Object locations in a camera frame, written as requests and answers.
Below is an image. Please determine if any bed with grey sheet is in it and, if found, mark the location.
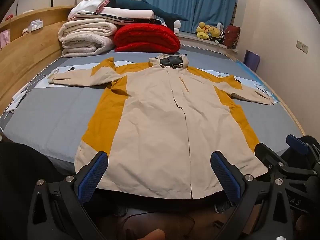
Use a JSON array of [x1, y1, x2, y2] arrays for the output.
[[0, 44, 307, 180]]

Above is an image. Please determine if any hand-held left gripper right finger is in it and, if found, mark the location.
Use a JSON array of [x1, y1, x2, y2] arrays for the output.
[[210, 151, 294, 240]]

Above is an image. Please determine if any red folded blanket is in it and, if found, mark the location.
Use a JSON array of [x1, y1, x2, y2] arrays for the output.
[[114, 24, 181, 54]]

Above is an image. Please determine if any pink gift bag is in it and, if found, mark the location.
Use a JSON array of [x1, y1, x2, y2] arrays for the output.
[[0, 30, 10, 48]]

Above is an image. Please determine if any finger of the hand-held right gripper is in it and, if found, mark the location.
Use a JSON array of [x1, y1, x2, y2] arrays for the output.
[[254, 142, 284, 171], [286, 134, 320, 161]]

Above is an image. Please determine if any yellow plush toy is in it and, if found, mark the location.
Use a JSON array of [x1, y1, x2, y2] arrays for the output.
[[206, 26, 222, 42], [196, 22, 209, 39]]

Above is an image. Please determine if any white pink-edged pillow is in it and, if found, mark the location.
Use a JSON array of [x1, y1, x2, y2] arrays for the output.
[[68, 0, 110, 20]]

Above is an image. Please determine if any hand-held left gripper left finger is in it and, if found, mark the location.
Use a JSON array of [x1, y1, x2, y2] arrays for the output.
[[27, 151, 109, 240]]

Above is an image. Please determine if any wooden headboard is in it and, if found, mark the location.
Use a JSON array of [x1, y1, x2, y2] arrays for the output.
[[0, 5, 78, 115]]

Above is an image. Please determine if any white tissue pack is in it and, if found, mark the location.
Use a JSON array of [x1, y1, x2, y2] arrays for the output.
[[29, 19, 44, 32]]

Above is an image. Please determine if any beige and yellow hooded jacket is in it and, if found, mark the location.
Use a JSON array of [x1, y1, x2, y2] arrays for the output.
[[47, 53, 278, 200]]

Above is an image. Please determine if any white folded quilt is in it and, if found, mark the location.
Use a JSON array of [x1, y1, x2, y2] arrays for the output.
[[75, 7, 163, 26]]

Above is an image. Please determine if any blue curtain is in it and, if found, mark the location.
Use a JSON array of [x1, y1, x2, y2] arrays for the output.
[[141, 0, 239, 33]]

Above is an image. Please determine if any person's black clothing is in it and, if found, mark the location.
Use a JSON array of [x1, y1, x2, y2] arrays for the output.
[[0, 142, 65, 240]]

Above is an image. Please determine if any white fleece folded blanket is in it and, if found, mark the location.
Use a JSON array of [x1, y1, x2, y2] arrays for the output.
[[61, 34, 116, 58]]

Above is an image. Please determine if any dark red bag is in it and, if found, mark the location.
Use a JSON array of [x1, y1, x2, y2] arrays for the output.
[[224, 25, 241, 48]]

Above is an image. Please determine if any cream folded quilt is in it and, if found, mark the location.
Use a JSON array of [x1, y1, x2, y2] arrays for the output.
[[58, 20, 118, 40]]

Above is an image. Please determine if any grey shoe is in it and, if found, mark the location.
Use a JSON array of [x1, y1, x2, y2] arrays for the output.
[[214, 200, 234, 214]]

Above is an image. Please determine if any white charger with cable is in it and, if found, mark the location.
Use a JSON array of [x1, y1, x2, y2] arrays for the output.
[[5, 74, 47, 113]]

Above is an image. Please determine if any teal shark plush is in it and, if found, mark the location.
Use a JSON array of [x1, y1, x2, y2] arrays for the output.
[[106, 0, 189, 22]]

